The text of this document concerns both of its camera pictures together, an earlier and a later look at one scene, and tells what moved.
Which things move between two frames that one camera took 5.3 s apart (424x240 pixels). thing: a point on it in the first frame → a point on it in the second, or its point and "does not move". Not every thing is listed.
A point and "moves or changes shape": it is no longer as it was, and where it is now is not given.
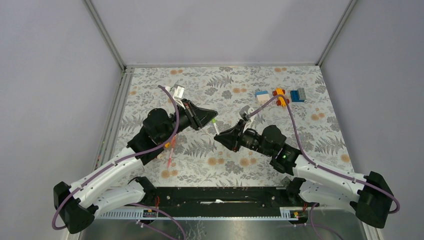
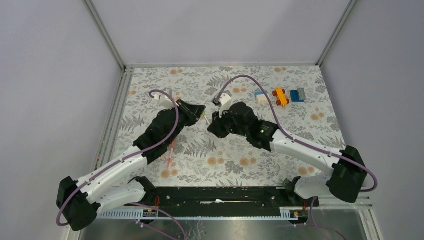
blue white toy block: [262, 96] does not move
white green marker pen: [214, 121] moves or changes shape
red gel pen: [172, 149] does not move
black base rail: [208, 198] does not move
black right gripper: [232, 139] → [216, 126]
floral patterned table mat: [292, 97] does not move
